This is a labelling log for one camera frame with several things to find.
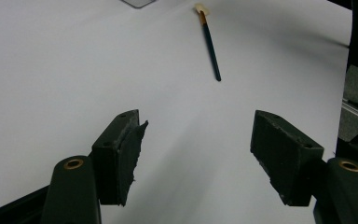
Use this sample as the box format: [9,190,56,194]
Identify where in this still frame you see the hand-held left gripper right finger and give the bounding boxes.
[250,109,325,207]

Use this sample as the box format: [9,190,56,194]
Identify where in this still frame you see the dark makeup brush cream bristles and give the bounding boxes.
[194,3,223,83]

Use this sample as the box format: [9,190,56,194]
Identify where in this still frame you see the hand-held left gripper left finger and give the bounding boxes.
[91,108,149,207]

